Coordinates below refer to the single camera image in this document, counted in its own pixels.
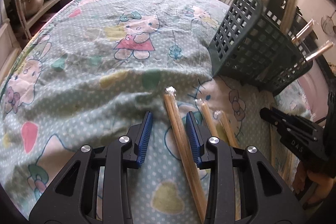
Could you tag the wire strainer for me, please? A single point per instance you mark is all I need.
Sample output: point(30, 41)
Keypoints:
point(328, 25)

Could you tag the green plastic utensil basket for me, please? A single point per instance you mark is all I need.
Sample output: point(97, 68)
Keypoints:
point(249, 47)

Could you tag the chopsticks pair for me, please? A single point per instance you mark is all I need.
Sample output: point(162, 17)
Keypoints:
point(184, 150)

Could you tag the right hand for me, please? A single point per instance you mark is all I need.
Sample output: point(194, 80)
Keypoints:
point(314, 187)

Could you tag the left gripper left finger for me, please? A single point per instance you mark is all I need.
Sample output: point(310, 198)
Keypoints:
point(72, 195)

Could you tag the Hello Kitty table cloth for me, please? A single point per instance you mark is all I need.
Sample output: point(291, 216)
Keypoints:
point(96, 67)

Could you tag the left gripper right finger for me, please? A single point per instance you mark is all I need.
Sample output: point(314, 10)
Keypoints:
point(244, 187)

